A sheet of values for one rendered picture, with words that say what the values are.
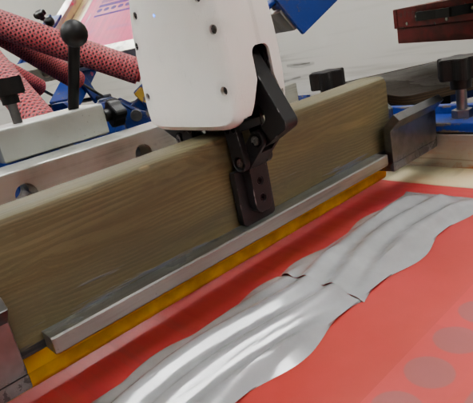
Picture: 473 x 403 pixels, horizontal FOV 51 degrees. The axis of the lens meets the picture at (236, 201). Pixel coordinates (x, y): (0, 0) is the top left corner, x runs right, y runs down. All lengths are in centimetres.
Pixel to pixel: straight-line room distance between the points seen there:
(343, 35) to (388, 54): 27
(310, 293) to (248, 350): 7
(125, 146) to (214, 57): 28
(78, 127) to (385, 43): 213
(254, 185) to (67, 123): 30
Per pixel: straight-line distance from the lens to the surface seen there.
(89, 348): 32
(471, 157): 53
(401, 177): 53
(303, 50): 289
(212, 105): 31
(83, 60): 99
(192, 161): 32
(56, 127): 58
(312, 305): 31
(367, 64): 266
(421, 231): 39
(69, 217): 28
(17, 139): 57
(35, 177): 52
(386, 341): 28
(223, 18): 30
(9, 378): 27
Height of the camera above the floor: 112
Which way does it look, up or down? 18 degrees down
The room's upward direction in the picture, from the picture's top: 12 degrees counter-clockwise
